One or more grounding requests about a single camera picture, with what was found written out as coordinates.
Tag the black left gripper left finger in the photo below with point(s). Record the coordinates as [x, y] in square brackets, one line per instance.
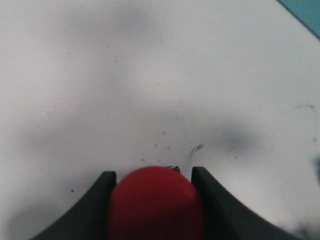
[86, 220]

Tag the light blue plastic box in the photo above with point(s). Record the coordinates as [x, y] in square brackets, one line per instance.
[307, 12]

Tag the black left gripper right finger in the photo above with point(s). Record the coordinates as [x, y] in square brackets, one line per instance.
[226, 218]

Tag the red button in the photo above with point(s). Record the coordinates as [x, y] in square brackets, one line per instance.
[155, 203]

